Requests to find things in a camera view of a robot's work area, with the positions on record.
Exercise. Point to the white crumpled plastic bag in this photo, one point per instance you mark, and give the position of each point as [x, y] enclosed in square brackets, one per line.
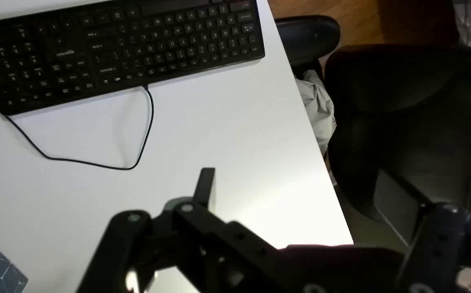
[319, 107]

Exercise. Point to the black computer keyboard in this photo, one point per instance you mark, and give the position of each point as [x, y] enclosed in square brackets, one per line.
[116, 49]

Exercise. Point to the black office chair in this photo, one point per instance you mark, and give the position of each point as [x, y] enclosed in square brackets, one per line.
[409, 124]

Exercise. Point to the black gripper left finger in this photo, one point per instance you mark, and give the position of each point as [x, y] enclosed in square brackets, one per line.
[193, 244]

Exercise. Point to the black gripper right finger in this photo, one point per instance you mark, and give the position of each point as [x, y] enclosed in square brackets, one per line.
[441, 249]

